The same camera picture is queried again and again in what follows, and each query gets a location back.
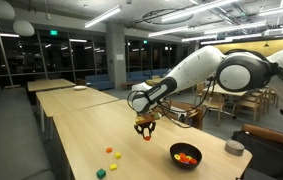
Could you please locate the light wooden chair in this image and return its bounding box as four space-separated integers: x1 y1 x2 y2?
262 86 280 108
232 91 265 123
194 82 206 101
201 92 227 127

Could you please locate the small wooden table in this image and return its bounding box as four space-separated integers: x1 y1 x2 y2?
27 78 77 105

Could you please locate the white globe pendant lamp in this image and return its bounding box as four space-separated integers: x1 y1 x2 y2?
12 19 36 37
0 0 16 20

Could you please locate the open cardboard box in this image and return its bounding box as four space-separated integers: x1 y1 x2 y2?
167 99 204 131

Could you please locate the grey upholstered bench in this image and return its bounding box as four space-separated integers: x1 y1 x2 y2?
0 78 56 180

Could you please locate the brown wooden chair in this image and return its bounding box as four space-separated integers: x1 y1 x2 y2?
75 78 88 87

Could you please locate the blue sofa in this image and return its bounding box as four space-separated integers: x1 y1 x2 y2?
125 70 152 84
144 68 170 78
84 73 115 91

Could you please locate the black bag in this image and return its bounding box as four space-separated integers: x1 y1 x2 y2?
231 130 283 180

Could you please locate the brown leather cushion roll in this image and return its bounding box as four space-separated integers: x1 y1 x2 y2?
240 124 283 146

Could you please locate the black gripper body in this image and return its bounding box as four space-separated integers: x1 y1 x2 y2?
133 121 157 132

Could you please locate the wooden table on white legs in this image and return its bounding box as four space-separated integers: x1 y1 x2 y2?
145 77 169 87

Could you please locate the grey cylinder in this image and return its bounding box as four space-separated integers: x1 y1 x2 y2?
224 139 246 157

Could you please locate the large wooden table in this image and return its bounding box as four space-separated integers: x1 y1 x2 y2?
35 86 120 139

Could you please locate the grey concrete column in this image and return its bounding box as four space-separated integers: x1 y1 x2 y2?
105 21 127 90

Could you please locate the long wooden dining table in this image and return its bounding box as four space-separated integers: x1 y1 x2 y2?
203 83 249 98

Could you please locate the black bowl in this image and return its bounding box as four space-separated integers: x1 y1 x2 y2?
169 142 203 170

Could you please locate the low wooden table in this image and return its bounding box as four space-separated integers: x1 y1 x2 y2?
120 80 143 91

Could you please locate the green toy block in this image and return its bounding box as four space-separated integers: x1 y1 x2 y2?
96 168 107 180

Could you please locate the white ceiling unit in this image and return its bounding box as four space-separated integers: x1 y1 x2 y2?
263 27 283 37

